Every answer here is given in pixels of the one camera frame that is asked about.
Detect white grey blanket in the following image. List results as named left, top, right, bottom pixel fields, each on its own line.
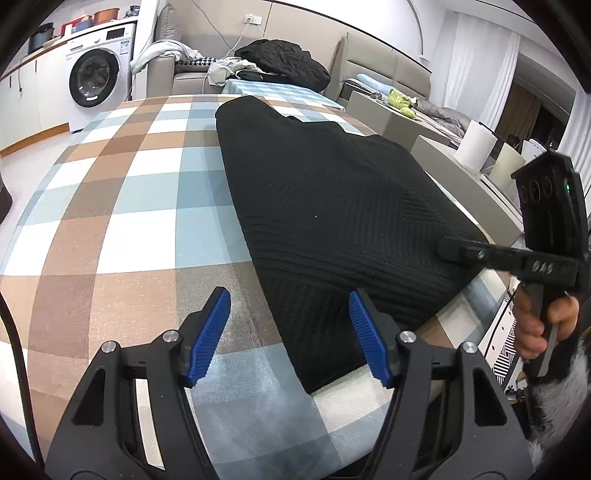
left=130, top=41, right=200, bottom=75

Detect white paper towel roll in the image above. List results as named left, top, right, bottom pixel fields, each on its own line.
left=454, top=120, right=498, bottom=172

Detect person's right hand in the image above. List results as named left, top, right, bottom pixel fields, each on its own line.
left=512, top=290, right=581, bottom=361

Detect grey block table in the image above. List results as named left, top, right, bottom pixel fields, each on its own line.
left=410, top=134, right=528, bottom=248

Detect blue plaid cloth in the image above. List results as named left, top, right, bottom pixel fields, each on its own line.
left=222, top=78, right=345, bottom=112

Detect white washing machine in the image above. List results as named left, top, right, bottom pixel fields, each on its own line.
left=65, top=22, right=138, bottom=136

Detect grey garment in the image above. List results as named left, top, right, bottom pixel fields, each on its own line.
left=205, top=58, right=251, bottom=87

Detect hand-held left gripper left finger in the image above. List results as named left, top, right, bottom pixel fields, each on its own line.
left=44, top=286, right=232, bottom=480

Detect white kitchen counter cabinets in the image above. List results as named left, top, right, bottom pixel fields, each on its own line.
left=0, top=43, right=75, bottom=158

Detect grey sofa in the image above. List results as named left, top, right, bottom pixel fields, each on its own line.
left=147, top=46, right=343, bottom=101

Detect black white patterned box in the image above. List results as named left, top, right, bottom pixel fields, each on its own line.
left=479, top=295, right=523, bottom=385

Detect thick black cable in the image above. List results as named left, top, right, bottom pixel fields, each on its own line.
left=0, top=290, right=48, bottom=464

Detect white curtain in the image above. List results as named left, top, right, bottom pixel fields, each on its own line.
left=442, top=11, right=521, bottom=131

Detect white cable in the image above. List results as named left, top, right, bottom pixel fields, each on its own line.
left=202, top=22, right=251, bottom=94

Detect checked blanket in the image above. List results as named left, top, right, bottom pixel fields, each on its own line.
left=0, top=93, right=523, bottom=480

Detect black knitted top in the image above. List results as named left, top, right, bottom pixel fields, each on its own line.
left=215, top=95, right=493, bottom=396

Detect black jacket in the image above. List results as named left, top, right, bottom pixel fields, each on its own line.
left=235, top=39, right=332, bottom=92

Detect grey quilt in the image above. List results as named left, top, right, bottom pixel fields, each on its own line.
left=410, top=98, right=472, bottom=136

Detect grey bed headboard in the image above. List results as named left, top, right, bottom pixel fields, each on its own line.
left=338, top=32, right=433, bottom=101

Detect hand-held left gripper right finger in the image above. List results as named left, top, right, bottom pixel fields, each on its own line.
left=348, top=288, right=535, bottom=480

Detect houndstooth pillow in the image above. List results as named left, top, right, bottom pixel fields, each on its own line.
left=178, top=52, right=219, bottom=68

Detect person's right forearm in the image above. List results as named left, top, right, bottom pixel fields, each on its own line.
left=521, top=330, right=591, bottom=468

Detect light blue pillow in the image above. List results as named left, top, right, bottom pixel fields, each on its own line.
left=357, top=74, right=394, bottom=96

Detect cream paper roll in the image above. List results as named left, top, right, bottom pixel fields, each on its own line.
left=488, top=144, right=528, bottom=195

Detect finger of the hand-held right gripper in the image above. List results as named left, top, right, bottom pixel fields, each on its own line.
left=437, top=236, right=522, bottom=274

